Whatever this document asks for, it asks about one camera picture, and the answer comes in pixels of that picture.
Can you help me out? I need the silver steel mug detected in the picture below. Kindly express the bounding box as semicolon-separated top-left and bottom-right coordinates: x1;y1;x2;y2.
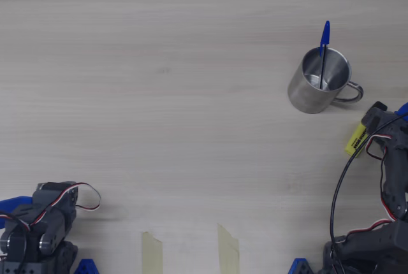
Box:
287;47;365;115

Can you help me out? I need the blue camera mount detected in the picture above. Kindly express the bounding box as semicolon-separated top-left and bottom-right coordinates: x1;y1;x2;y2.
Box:
0;196;34;222
394;101;408;124

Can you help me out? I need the red white black servo wire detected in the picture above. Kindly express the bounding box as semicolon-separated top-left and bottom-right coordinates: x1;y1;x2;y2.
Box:
27;182;102;231
346;132;408;246

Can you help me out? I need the beige masking tape strip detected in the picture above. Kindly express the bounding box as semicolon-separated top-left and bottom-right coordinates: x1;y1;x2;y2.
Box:
141;231;163;274
217;222;240;274

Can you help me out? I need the yellow highlighter with black cap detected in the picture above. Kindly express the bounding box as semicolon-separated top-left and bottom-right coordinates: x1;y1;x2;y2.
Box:
343;123;370;159

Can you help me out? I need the blue ballpoint pen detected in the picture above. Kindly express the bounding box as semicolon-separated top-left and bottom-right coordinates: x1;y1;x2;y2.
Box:
319;20;331;90

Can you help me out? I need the blue base clamp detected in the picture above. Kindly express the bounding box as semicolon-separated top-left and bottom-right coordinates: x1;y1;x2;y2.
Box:
288;257;315;274
73;258;99;274

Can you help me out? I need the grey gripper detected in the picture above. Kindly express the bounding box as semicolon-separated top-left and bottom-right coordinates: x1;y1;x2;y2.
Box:
361;101;408;147
31;180;79;220

